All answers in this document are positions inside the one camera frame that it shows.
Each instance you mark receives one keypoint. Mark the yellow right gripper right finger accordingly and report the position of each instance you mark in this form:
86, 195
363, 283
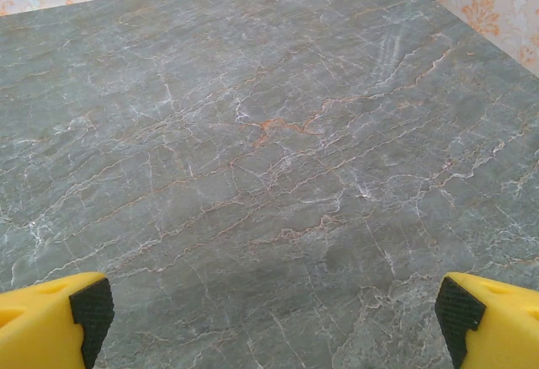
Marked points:
505, 327

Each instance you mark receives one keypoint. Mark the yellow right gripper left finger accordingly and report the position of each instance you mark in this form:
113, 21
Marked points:
38, 327

